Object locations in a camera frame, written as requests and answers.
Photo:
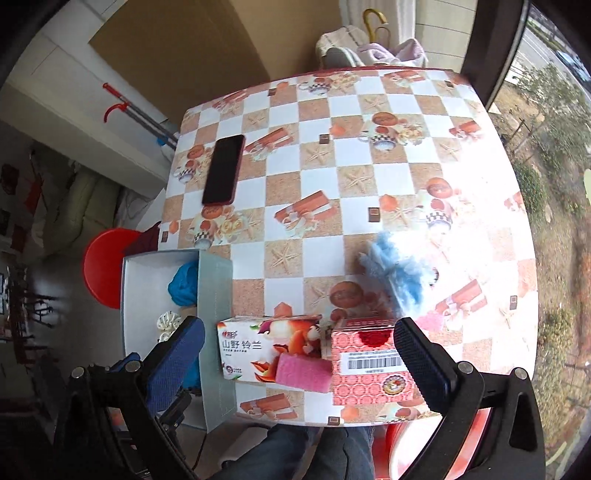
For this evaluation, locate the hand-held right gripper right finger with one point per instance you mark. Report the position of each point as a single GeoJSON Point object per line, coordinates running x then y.
{"type": "Point", "coordinates": [425, 364]}

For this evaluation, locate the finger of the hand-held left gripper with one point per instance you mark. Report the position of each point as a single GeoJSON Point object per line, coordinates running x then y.
{"type": "Point", "coordinates": [121, 361]}

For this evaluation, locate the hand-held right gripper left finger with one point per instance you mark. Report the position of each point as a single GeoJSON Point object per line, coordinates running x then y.
{"type": "Point", "coordinates": [180, 364]}

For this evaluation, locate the white polka-dot satin scrunchie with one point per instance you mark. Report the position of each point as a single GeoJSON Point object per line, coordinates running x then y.
{"type": "Point", "coordinates": [168, 321]}

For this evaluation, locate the teal scrunchie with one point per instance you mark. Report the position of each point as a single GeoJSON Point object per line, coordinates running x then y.
{"type": "Point", "coordinates": [182, 286]}

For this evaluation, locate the grey box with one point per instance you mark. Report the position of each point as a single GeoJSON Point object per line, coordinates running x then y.
{"type": "Point", "coordinates": [214, 286]}

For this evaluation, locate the fluffy light blue scrunchie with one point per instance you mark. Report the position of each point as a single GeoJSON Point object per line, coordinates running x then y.
{"type": "Point", "coordinates": [401, 277]}

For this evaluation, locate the pink sponge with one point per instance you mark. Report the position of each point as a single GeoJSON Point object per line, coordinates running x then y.
{"type": "Point", "coordinates": [304, 374]}
{"type": "Point", "coordinates": [431, 321]}

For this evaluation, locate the red patterned cardboard box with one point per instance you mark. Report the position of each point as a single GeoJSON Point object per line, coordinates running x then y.
{"type": "Point", "coordinates": [364, 383]}

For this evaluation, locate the white tissue pack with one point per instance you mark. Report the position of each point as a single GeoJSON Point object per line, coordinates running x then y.
{"type": "Point", "coordinates": [244, 346]}

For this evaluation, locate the red plastic stool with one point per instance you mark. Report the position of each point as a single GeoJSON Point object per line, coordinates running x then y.
{"type": "Point", "coordinates": [397, 443]}
{"type": "Point", "coordinates": [106, 267]}

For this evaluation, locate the dark red cloth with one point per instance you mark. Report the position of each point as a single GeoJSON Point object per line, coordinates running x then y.
{"type": "Point", "coordinates": [145, 240]}

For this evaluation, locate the person's legs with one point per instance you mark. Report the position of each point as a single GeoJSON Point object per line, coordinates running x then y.
{"type": "Point", "coordinates": [300, 452]}

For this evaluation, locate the beige sofa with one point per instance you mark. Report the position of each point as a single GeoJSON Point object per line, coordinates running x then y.
{"type": "Point", "coordinates": [83, 207]}

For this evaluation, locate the dark smartphone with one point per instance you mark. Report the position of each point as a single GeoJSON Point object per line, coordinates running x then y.
{"type": "Point", "coordinates": [224, 170]}

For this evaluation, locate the checkered printed tablecloth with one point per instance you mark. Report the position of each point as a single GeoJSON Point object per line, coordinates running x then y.
{"type": "Point", "coordinates": [351, 152]}

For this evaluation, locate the brown cardboard sheet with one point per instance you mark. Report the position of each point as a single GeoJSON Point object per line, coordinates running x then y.
{"type": "Point", "coordinates": [194, 50]}

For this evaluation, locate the pile of clothes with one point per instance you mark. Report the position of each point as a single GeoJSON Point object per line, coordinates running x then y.
{"type": "Point", "coordinates": [341, 46]}

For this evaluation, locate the black window frame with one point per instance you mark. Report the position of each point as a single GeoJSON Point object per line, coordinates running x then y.
{"type": "Point", "coordinates": [489, 46]}

